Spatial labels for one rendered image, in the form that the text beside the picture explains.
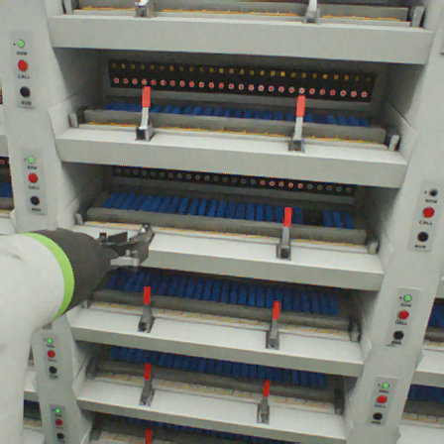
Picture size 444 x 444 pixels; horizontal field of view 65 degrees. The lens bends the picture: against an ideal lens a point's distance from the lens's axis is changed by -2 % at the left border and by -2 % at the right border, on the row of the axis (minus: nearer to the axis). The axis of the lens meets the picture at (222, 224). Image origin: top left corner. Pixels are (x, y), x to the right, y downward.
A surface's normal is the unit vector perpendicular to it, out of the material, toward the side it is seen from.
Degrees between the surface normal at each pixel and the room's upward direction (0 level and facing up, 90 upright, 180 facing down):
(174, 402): 18
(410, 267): 90
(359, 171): 108
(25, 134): 90
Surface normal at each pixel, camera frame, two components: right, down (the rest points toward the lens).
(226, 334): 0.02, -0.82
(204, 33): -0.14, 0.57
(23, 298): 0.98, -0.11
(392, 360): -0.12, 0.29
